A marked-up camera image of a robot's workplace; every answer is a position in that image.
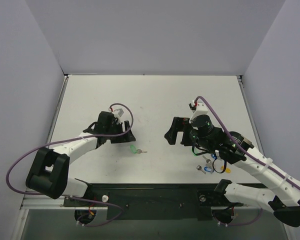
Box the green key tag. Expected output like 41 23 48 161
130 145 137 154

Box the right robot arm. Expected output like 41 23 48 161
164 114 300 228

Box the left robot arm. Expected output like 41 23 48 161
25 108 136 206

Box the silver key cluster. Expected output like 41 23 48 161
202 155 214 165

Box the blue tag key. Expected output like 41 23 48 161
196 165 214 174

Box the yellow key tag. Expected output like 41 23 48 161
220 166 231 174

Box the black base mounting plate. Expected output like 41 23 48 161
62 183 245 221

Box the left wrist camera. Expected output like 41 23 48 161
112 108 124 124

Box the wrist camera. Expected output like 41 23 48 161
189 100 209 123
112 108 124 124

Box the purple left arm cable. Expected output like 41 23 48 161
6 102 134 196

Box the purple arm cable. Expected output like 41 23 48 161
193 96 300 191
6 102 134 196

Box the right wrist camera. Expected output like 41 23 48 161
189 100 209 123

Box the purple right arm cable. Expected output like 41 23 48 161
193 96 300 191

